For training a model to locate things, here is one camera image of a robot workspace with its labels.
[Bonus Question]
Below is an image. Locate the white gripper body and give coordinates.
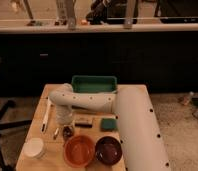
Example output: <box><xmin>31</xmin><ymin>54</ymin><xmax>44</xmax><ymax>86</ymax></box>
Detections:
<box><xmin>56</xmin><ymin>105</ymin><xmax>73</xmax><ymax>125</ymax></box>

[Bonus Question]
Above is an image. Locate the dark red grapes bunch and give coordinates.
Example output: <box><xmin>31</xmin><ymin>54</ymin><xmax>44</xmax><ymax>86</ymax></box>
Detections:
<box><xmin>62</xmin><ymin>126</ymin><xmax>74</xmax><ymax>141</ymax></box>

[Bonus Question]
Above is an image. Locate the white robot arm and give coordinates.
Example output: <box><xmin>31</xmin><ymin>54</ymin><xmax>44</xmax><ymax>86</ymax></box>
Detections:
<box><xmin>49</xmin><ymin>84</ymin><xmax>171</xmax><ymax>171</ymax></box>

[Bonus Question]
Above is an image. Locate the red orange bowl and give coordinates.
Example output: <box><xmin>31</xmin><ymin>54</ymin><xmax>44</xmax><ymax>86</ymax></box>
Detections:
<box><xmin>63</xmin><ymin>135</ymin><xmax>95</xmax><ymax>168</ymax></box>

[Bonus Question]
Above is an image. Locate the dark purple bowl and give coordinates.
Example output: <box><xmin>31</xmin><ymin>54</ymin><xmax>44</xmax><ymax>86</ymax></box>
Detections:
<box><xmin>95</xmin><ymin>136</ymin><xmax>122</xmax><ymax>166</ymax></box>

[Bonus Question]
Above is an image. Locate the black wooden block brush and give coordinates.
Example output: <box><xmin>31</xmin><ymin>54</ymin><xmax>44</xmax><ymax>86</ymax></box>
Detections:
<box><xmin>75</xmin><ymin>117</ymin><xmax>93</xmax><ymax>128</ymax></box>

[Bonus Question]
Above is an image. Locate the green plastic tray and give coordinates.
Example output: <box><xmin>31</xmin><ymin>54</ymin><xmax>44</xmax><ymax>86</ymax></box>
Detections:
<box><xmin>71</xmin><ymin>75</ymin><xmax>117</xmax><ymax>93</ymax></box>

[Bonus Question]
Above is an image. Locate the teal green sponge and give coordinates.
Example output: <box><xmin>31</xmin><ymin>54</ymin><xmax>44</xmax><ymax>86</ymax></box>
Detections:
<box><xmin>100</xmin><ymin>118</ymin><xmax>117</xmax><ymax>131</ymax></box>

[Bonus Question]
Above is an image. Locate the white round container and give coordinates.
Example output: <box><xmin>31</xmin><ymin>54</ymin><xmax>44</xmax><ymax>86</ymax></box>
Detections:
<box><xmin>23</xmin><ymin>138</ymin><xmax>45</xmax><ymax>158</ymax></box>

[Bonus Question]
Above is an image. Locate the black office chair base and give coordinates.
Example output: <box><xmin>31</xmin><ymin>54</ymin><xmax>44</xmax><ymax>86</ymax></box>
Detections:
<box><xmin>0</xmin><ymin>100</ymin><xmax>31</xmax><ymax>171</ymax></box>

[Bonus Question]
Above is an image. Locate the person in striped jacket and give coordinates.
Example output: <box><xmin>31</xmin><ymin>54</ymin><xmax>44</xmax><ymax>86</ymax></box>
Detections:
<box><xmin>85</xmin><ymin>0</ymin><xmax>128</xmax><ymax>25</ymax></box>

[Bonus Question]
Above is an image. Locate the white handled brush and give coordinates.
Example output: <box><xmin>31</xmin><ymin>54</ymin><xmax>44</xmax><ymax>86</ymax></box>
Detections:
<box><xmin>41</xmin><ymin>98</ymin><xmax>52</xmax><ymax>133</ymax></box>

